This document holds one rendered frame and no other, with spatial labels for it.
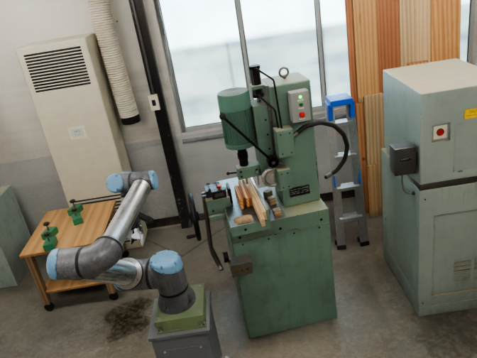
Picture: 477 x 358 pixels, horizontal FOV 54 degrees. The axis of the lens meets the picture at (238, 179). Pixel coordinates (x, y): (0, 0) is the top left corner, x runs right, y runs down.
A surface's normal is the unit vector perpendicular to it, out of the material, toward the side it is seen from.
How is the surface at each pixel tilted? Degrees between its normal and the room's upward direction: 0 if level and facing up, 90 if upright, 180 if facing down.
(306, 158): 90
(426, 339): 0
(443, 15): 87
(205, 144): 90
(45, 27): 90
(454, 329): 0
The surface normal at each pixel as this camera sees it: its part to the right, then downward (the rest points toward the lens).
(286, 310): 0.17, 0.39
